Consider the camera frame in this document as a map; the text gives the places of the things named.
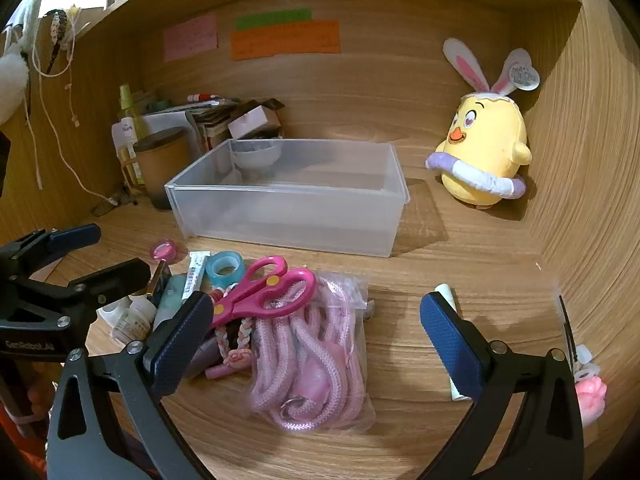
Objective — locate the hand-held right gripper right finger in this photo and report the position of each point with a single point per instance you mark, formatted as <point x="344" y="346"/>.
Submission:
<point x="450" y="345"/>

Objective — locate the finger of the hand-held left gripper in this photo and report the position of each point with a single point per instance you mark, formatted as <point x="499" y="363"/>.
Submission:
<point x="80" y="235"/>
<point x="120" y="275"/>

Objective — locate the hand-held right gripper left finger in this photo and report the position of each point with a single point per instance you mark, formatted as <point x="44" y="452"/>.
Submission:
<point x="180" y="340"/>

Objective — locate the small white bottle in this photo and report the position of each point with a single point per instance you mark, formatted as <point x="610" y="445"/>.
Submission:
<point x="132" y="325"/>

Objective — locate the pink and blue toothbrush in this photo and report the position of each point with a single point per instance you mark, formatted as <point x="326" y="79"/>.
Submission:
<point x="220" y="371"/>

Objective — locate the white cream tube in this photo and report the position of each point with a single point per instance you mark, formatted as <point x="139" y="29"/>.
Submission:
<point x="195" y="275"/>

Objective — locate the pink scissors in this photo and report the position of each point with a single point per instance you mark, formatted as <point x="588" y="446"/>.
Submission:
<point x="240" y="305"/>

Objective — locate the teal tape roll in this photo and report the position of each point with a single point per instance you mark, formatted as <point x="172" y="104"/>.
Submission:
<point x="214" y="276"/>

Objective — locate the clear plastic storage box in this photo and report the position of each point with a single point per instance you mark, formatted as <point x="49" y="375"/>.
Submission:
<point x="300" y="220"/>

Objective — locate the dark pink cosmetic tube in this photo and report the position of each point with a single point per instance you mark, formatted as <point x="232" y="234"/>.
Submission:
<point x="202" y="357"/>

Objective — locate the teal flat bottle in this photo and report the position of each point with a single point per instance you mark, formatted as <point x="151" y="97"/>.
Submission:
<point x="170" y="300"/>

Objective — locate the white stick tube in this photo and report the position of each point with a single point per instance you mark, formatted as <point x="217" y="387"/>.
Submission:
<point x="445" y="295"/>

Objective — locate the white lotion bottle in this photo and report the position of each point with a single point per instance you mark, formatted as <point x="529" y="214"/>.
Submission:
<point x="122" y="145"/>

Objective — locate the brown cup with dark lid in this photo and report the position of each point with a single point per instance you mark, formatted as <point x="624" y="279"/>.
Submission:
<point x="162" y="170"/>

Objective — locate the yellow green spray bottle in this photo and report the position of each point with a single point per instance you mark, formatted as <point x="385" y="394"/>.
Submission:
<point x="127" y="110"/>

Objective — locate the white plastic clip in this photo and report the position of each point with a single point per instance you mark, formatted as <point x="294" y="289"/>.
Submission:
<point x="585" y="362"/>

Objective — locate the white flat box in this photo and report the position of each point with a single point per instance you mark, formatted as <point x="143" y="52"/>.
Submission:
<point x="165" y="122"/>

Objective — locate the pink paw toy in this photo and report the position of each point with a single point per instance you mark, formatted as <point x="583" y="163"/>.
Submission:
<point x="590" y="400"/>

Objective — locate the white fluffy plush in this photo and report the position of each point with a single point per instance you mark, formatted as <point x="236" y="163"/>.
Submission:
<point x="10" y="80"/>

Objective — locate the stack of books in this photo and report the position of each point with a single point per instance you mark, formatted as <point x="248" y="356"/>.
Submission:
<point x="215" y="120"/>

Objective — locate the white bowl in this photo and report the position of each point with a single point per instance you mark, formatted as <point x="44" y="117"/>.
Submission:
<point x="255" y="155"/>

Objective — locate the red white marker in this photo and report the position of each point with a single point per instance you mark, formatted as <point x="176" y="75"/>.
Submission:
<point x="202" y="96"/>

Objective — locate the beaded hair clip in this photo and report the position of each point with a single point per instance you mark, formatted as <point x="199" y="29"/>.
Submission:
<point x="57" y="35"/>

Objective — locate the small pink white box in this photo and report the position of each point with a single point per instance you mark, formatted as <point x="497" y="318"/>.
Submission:
<point x="252" y="120"/>

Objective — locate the yellow chick plush toy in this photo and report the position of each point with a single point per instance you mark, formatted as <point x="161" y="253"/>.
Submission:
<point x="487" y="135"/>

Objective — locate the pink paper note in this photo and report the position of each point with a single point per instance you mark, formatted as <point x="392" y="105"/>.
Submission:
<point x="190" y="37"/>

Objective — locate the orange paper note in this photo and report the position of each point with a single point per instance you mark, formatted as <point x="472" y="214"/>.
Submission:
<point x="285" y="40"/>

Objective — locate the green paper note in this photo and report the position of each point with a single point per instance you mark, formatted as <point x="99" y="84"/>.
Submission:
<point x="272" y="18"/>

